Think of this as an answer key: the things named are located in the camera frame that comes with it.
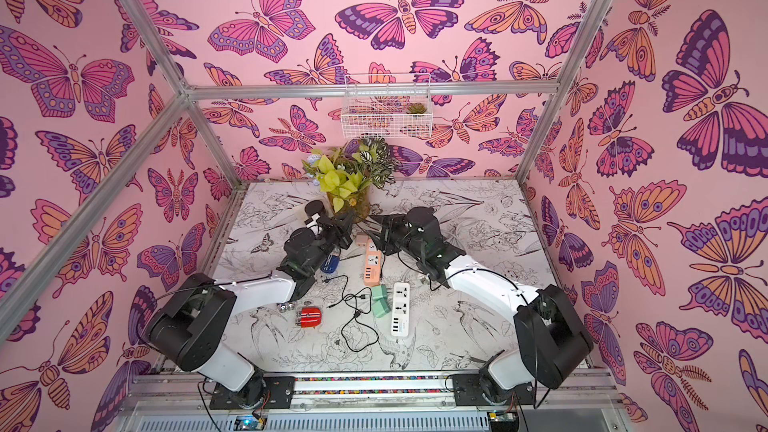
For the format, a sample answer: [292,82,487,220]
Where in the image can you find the white wire wall basket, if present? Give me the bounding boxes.
[338,72,434,140]

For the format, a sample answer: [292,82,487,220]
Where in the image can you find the small black jar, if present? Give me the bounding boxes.
[304,200,327,219]

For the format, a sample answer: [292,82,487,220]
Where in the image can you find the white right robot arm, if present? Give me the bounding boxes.
[369,207,594,404]

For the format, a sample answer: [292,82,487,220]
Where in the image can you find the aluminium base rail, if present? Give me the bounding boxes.
[114,369,634,431]

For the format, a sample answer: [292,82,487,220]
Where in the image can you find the pink power strip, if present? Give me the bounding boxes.
[363,239,384,288]

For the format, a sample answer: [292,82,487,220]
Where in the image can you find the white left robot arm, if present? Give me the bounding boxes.
[141,212,354,409]

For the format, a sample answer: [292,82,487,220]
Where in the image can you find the white power strip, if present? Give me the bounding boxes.
[390,282,411,338]

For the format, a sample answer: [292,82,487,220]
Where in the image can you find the potted green artificial plant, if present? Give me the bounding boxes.
[302,136,400,223]

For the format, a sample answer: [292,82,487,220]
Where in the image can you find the black charging cable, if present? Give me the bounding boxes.
[322,274,382,353]

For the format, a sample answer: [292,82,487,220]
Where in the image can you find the small plant in basket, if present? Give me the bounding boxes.
[406,102,428,115]

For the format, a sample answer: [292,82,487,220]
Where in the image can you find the green power adapter cube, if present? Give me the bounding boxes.
[371,284,391,319]

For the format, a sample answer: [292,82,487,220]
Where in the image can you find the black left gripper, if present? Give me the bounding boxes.
[305,210,354,278]

